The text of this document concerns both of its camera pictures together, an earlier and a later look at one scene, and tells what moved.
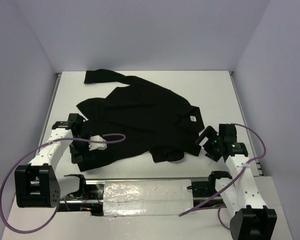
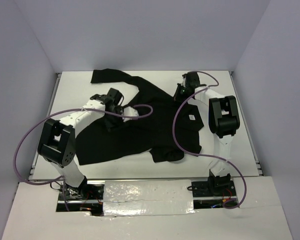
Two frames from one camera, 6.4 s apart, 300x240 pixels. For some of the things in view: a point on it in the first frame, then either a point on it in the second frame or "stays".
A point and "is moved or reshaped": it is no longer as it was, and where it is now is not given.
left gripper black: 77,155 -> 111,127
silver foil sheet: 147,197 stays
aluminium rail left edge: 48,115 stays
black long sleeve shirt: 153,121 is moved or reshaped
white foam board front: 51,223 stays
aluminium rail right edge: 246,126 stays
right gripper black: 211,133 -> 177,97
